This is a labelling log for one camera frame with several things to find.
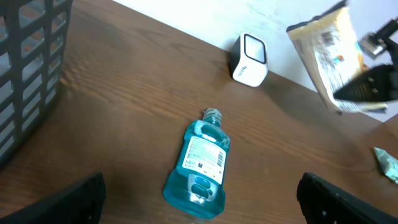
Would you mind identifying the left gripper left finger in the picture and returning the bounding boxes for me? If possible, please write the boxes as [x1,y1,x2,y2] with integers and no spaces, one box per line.
[1,172,106,224]

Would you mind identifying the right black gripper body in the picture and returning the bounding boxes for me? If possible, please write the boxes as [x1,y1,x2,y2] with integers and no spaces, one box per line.
[376,17,397,65]

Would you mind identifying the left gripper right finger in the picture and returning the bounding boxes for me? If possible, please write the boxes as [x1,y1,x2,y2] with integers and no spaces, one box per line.
[296,172,397,224]

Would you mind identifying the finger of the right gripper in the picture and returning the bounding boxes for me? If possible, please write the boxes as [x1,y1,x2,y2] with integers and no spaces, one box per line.
[333,65,397,103]

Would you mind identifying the yellow chips bag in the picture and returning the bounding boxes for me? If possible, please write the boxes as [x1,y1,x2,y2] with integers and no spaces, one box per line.
[286,1,387,113]

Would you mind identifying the pale green wet wipes pack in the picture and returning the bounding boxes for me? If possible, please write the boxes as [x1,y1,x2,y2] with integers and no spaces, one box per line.
[374,147,397,184]

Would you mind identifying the teal mouthwash bottle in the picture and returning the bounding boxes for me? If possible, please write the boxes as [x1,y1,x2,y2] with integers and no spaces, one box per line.
[163,108,230,219]

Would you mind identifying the white barcode scanner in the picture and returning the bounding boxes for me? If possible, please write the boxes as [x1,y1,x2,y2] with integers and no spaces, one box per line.
[229,33,269,87]

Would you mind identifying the grey plastic shopping basket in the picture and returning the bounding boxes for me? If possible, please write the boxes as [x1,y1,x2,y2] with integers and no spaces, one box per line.
[1,0,73,164]

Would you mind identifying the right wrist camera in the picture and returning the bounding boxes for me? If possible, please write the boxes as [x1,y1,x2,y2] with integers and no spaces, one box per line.
[358,32,387,60]

